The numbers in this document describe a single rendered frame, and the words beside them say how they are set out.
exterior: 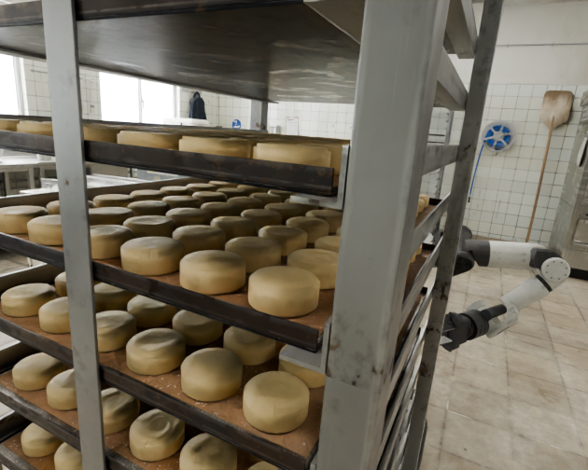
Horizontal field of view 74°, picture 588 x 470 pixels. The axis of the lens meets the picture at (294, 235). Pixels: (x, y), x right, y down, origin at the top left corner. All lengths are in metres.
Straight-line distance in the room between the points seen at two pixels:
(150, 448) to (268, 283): 0.21
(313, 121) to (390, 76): 6.30
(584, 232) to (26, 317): 4.92
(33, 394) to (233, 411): 0.28
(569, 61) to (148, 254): 5.89
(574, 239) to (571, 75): 2.07
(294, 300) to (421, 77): 0.15
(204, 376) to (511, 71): 5.82
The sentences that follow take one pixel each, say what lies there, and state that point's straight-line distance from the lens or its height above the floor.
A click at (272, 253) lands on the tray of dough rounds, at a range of 0.33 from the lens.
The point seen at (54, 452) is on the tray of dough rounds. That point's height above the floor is 0.95.
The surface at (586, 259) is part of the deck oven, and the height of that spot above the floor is 0.24.
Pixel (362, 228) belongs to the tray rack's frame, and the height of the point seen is 1.30.
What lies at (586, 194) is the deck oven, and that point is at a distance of 5.00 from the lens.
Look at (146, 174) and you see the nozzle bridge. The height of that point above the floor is 1.05.
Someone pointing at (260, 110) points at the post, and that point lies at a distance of 0.92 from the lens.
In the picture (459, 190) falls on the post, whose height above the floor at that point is 1.25.
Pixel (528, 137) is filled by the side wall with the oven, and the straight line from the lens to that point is 5.94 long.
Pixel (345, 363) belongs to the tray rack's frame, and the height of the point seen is 1.23.
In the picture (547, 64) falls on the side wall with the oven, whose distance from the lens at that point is 6.02.
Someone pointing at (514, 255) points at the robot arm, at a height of 1.00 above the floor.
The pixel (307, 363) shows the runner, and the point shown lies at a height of 1.22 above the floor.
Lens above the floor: 1.34
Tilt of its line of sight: 15 degrees down
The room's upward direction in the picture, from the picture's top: 4 degrees clockwise
